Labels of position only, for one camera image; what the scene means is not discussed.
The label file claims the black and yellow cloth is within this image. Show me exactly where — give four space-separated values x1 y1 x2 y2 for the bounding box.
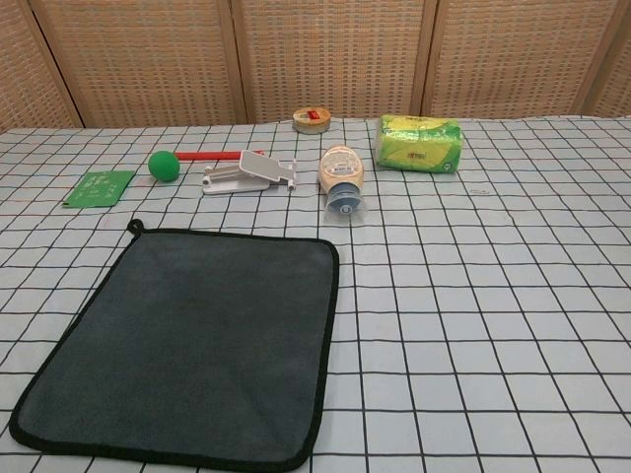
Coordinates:
8 218 341 473

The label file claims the beige sauce squeeze bottle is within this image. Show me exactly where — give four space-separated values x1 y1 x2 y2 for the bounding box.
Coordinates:
319 145 367 222

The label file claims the white folding phone stand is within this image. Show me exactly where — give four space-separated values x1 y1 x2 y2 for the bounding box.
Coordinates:
200 151 300 197

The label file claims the red stick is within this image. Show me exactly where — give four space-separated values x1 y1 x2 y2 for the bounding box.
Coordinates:
175 148 268 163

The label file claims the green yellow tissue pack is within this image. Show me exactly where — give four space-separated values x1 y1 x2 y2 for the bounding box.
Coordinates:
376 113 464 175

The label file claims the white black checked tablecloth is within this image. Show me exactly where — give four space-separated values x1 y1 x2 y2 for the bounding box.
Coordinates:
0 115 631 473

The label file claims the green ball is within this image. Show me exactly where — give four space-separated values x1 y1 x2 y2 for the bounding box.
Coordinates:
148 150 183 185

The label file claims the woven rattan folding screen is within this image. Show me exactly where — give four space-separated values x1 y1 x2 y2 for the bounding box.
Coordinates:
0 0 631 131

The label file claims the green sachet packet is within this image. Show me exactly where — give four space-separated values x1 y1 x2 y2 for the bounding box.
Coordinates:
62 169 137 210

